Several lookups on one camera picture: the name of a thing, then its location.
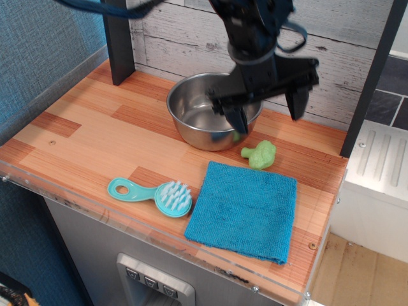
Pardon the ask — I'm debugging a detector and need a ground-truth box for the clear acrylic edge guard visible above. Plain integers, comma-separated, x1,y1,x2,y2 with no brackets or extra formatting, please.
1,162,338,305

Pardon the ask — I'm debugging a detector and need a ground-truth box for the teal dish brush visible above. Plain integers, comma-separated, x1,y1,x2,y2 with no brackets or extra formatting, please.
107,177,193,218

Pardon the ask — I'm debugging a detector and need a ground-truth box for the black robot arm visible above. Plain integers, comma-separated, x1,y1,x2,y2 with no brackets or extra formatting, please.
207,1,319,134

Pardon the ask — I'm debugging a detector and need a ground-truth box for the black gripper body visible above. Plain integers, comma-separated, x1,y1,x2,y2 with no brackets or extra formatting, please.
207,55,319,111

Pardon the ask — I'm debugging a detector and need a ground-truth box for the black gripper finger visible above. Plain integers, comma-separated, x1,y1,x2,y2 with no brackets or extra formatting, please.
285,88,309,120
223,107,249,134

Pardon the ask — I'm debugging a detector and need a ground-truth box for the blue folded cloth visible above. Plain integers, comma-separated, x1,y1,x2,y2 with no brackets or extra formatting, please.
184,161,297,265

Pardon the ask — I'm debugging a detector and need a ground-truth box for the green toy broccoli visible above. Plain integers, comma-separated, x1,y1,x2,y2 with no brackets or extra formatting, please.
241,140,277,170

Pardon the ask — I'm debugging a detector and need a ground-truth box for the dark right cabinet post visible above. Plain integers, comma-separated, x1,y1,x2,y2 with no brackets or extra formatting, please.
340,0,407,158

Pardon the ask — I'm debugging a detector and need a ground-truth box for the white grooved drainboard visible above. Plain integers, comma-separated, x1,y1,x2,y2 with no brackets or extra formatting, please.
346,120,407,201

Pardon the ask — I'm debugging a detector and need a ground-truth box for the silver metal bowl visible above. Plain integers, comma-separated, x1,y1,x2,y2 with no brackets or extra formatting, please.
166,72,249,151

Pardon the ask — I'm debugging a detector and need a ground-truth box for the orange object bottom corner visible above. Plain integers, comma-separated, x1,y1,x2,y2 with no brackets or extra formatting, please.
1,282,40,306

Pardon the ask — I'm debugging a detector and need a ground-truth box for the black braided cable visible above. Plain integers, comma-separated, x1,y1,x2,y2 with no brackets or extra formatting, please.
54,0,166,20

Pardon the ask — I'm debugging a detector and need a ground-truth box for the silver dispenser button panel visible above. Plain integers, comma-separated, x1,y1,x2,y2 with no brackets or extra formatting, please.
117,253,196,305

